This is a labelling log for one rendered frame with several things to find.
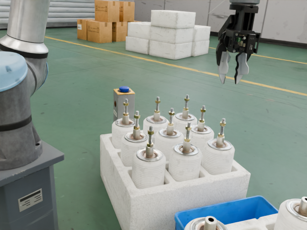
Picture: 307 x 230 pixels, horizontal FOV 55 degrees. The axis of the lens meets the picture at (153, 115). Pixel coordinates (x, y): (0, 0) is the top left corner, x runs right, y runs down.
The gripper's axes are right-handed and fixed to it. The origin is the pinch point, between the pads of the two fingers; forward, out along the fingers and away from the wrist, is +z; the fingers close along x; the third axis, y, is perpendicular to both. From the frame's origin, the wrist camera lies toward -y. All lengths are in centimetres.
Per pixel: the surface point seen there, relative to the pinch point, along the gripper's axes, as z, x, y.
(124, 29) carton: 29, -30, -407
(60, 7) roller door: 6, -159, -561
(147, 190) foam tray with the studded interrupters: 28.3, -23.4, 13.8
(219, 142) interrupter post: 19.7, -0.5, 1.6
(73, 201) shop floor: 46, -47, -4
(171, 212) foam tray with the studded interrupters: 36.4, -16.1, 13.4
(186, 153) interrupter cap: 20.9, -11.9, 6.7
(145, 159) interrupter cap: 21.0, -24.1, 9.8
